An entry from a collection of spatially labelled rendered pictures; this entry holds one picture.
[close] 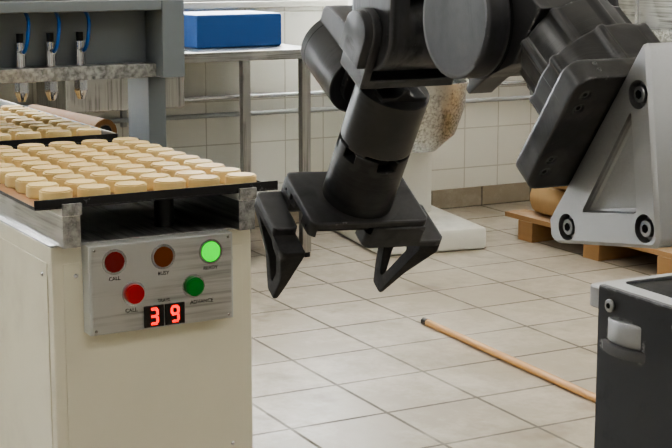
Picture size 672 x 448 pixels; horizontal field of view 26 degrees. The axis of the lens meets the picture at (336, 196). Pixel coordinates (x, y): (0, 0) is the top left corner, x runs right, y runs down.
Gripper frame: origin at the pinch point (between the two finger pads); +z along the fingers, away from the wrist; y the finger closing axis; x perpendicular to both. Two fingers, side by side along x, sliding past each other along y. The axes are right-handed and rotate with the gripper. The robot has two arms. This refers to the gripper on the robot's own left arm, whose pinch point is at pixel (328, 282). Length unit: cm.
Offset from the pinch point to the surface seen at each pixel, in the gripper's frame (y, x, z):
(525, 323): -226, -222, 231
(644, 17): -401, -424, 227
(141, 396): -20, -72, 89
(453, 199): -319, -408, 328
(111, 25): -38, -168, 80
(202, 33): -160, -397, 226
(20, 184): -3, -97, 66
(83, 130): -30, -150, 94
